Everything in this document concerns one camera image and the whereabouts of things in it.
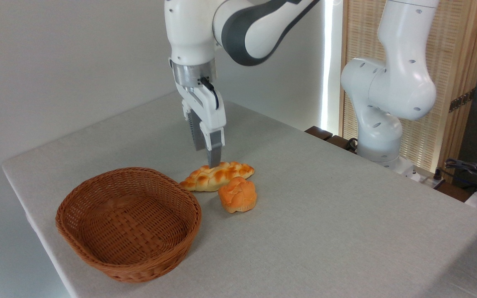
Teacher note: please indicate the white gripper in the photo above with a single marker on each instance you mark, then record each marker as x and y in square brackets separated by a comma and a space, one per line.
[209, 111]

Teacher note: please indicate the long braided bread loaf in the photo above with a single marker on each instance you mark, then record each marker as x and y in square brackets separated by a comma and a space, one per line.
[205, 178]

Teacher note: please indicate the dark brown wooden furniture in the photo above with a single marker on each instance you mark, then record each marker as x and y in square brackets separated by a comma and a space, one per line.
[319, 132]

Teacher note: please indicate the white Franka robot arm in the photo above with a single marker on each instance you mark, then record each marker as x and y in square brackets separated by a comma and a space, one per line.
[391, 87]

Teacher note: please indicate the dark metal screen hinge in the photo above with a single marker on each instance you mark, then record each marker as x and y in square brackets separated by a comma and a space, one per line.
[462, 100]

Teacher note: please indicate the brown wicker basket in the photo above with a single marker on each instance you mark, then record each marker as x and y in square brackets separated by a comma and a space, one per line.
[139, 256]

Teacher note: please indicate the round flower-shaped bread bun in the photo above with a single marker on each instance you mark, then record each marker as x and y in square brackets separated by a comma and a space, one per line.
[237, 194]

